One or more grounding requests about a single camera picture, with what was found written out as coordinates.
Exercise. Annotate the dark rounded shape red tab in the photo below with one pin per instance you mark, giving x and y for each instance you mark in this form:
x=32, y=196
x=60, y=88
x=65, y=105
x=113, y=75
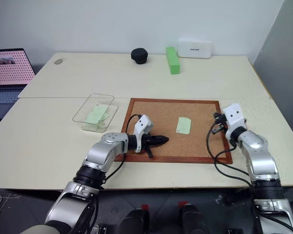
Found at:
x=134, y=220
x=191, y=218

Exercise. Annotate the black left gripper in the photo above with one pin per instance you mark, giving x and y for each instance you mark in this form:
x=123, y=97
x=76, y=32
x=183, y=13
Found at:
x=146, y=142

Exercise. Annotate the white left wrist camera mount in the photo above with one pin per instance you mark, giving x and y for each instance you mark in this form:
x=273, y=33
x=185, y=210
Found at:
x=143, y=124

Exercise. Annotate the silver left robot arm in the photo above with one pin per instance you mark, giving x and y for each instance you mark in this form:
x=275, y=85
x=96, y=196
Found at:
x=100, y=153

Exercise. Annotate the grey partition panel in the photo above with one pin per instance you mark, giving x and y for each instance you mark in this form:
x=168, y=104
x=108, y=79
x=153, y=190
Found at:
x=280, y=73

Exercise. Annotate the green sticky note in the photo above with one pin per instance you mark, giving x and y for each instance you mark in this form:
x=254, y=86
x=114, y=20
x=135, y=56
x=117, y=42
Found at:
x=183, y=125
x=100, y=109
x=93, y=118

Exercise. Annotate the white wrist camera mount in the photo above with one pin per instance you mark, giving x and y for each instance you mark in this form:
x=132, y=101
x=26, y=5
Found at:
x=232, y=115
x=143, y=124

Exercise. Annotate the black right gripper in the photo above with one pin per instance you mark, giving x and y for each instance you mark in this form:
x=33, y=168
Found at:
x=222, y=122

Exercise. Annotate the long green box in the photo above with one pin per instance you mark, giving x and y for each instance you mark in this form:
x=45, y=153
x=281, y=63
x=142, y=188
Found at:
x=173, y=61

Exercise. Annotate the white rounded case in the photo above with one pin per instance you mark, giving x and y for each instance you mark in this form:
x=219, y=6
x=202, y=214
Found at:
x=194, y=48

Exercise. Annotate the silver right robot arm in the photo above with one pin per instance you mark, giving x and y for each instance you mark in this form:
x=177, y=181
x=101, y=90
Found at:
x=256, y=146

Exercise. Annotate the laptop with pink screen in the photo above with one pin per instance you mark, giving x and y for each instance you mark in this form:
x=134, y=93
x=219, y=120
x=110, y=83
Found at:
x=7, y=68

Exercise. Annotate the clear plastic box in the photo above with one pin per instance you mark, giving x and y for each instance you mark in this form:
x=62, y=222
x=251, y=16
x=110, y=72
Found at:
x=87, y=127

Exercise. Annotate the black round pouch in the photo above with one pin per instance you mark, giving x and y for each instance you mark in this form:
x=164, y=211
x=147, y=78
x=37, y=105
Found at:
x=139, y=56

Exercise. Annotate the beige rounded robot torso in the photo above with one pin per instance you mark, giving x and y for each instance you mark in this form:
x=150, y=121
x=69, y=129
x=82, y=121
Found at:
x=44, y=229

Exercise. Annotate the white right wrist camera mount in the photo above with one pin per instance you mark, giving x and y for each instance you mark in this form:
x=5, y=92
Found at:
x=232, y=115

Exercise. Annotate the cork board with brown frame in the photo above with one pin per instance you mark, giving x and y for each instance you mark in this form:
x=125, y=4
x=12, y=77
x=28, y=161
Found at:
x=161, y=117

